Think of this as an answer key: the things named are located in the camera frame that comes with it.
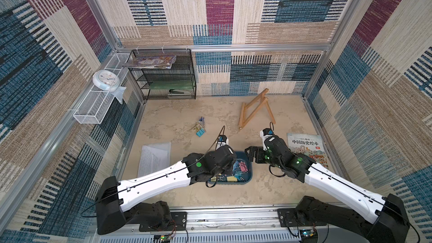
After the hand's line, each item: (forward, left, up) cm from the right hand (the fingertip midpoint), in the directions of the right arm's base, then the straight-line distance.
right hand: (252, 149), depth 80 cm
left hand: (-7, +10, +2) cm, 12 cm away
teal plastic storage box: (-8, +5, -11) cm, 14 cm away
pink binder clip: (-4, +4, -12) cm, 13 cm away
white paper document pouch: (+3, +51, -13) cm, 52 cm away
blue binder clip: (+26, +26, -10) cm, 38 cm away
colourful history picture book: (+10, -34, -14) cm, 38 cm away
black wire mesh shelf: (+50, +50, +6) cm, 71 cm away
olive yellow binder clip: (-10, +10, -12) cm, 18 cm away
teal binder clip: (+18, +26, -13) cm, 34 cm away
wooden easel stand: (+31, -3, -10) cm, 33 cm away
